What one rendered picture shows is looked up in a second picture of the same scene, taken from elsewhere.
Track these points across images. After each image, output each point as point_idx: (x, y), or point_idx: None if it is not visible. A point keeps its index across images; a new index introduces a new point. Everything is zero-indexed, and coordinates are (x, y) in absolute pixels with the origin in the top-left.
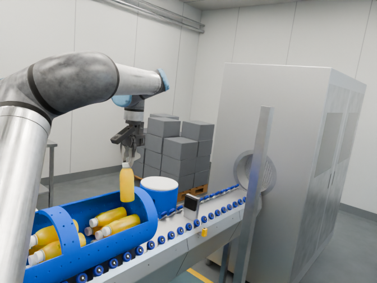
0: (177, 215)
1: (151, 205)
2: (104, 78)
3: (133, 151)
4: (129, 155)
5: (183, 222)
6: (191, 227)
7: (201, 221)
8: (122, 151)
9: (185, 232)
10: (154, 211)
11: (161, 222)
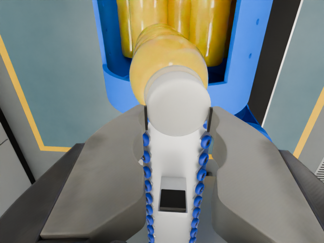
0: (194, 173)
1: (112, 97)
2: None
3: (26, 194)
4: (117, 146)
5: (173, 166)
6: (142, 158)
7: (149, 180)
8: (262, 168)
9: (145, 146)
10: (107, 94)
11: (196, 143)
